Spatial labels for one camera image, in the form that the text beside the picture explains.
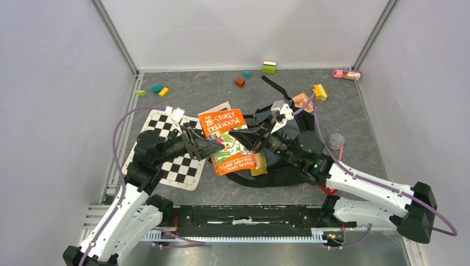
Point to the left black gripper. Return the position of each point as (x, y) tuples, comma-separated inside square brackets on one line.
[(202, 146)]

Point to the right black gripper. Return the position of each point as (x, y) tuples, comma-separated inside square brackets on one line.
[(255, 138)]

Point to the orange treehouse book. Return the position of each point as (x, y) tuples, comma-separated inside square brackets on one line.
[(234, 156)]

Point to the black student backpack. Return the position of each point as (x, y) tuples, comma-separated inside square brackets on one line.
[(282, 165)]

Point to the yellow book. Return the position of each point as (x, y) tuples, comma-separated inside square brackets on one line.
[(261, 165)]

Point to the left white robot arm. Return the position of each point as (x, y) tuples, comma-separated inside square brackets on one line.
[(125, 198)]

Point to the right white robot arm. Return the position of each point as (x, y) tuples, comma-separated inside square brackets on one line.
[(412, 210)]

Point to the black white chessboard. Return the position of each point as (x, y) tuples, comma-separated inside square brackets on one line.
[(151, 159)]

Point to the brown orange cube block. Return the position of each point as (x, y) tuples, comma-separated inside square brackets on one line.
[(239, 82)]

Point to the small orange spiral notebook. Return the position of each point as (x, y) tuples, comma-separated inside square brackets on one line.
[(302, 99)]

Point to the yellow orange block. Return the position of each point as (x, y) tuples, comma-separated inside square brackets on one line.
[(163, 92)]

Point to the green white block stack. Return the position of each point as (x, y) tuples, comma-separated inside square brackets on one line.
[(269, 67)]

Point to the teal block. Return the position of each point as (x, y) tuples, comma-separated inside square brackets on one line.
[(157, 88)]

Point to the green half round block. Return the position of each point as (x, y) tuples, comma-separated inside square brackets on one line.
[(140, 92)]

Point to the orange green block stack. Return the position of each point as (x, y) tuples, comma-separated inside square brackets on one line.
[(320, 92)]

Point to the clear round glitter jar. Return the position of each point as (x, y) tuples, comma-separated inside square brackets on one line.
[(336, 142)]

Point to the red window toy brick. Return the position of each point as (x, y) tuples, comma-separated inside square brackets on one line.
[(328, 191)]

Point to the pink capped marker tube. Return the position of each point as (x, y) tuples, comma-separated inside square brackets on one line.
[(347, 74)]

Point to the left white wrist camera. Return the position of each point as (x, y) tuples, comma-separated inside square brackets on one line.
[(174, 116)]

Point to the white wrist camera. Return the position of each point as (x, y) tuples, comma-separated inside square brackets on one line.
[(174, 116), (282, 113)]

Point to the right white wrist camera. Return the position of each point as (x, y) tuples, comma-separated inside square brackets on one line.
[(282, 113)]

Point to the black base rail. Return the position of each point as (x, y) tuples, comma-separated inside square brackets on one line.
[(245, 224)]

